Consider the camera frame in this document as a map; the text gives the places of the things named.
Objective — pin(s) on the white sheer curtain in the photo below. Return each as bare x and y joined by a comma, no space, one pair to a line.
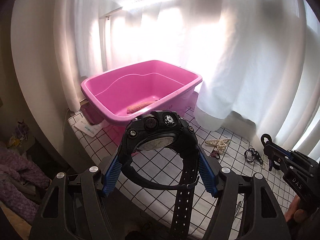
259,59

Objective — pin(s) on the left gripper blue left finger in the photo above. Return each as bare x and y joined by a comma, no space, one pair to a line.
111,169

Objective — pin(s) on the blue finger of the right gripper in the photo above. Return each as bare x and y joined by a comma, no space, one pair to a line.
269,149
282,151

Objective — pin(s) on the pearl hair claw clip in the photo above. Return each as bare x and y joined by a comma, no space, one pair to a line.
219,144

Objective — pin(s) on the person's right hand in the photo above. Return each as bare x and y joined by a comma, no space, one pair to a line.
295,213

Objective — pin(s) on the black digital wrist watch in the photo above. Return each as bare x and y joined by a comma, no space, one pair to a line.
159,158

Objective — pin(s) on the pink plastic tub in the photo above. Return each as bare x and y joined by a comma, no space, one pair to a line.
111,92

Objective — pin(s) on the purple knitted garment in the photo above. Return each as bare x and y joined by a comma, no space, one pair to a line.
16,169

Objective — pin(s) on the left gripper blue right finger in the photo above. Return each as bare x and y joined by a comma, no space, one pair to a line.
207,175

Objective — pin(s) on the pink fuzzy headband red pompoms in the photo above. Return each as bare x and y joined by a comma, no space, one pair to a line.
138,106

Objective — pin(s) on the white paper card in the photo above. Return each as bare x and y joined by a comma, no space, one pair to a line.
84,126

